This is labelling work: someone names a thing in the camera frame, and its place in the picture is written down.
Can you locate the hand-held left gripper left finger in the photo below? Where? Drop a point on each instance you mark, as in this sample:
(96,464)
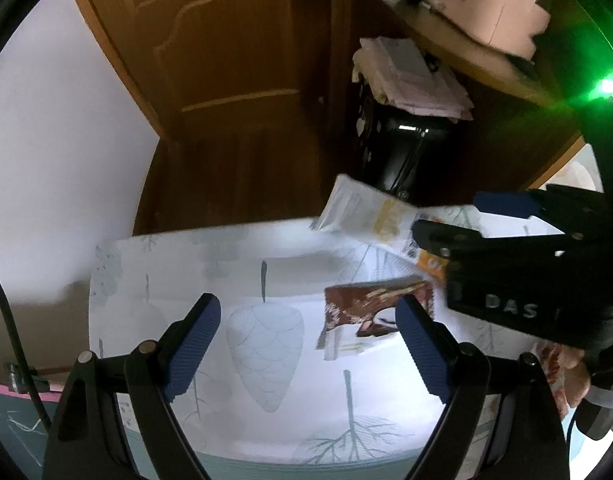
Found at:
(194,345)

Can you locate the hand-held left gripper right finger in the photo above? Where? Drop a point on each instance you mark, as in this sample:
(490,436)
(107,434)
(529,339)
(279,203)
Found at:
(421,345)

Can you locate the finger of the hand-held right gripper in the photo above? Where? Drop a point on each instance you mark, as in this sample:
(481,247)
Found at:
(501,204)
(461,242)

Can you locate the dark red white snack packet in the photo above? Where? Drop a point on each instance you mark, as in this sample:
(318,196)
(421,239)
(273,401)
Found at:
(351,305)

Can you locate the white orange snack packet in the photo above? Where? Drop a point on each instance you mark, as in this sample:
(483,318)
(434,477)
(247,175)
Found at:
(366,210)

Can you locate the leaf printed tablecloth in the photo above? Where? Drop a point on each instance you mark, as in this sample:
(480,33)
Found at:
(266,350)

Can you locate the black appliance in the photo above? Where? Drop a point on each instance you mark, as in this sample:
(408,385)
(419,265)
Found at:
(401,150)

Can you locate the wooden corner shelf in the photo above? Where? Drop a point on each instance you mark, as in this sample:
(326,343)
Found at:
(466,55)

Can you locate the stack of folded cloths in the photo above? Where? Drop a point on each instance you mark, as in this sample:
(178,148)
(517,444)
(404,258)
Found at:
(411,75)

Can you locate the pink plastic basket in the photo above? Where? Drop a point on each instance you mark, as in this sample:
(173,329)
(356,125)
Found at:
(486,15)

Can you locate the brown wooden door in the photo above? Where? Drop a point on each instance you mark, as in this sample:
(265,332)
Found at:
(211,85)

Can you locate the green chalkboard with pink frame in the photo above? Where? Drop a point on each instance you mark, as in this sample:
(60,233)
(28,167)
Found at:
(11,430)

